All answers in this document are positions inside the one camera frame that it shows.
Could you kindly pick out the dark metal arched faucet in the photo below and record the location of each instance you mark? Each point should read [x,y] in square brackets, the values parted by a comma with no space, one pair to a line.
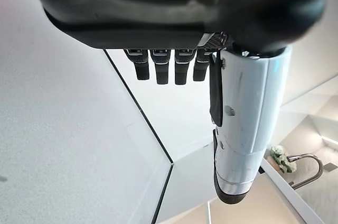
[318,166]

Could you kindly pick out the white flowers in pot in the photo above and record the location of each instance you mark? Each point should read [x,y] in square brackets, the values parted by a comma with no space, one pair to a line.
[283,159]

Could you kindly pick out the black white robot left hand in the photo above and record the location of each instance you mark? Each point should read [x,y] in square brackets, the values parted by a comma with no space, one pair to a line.
[171,4]

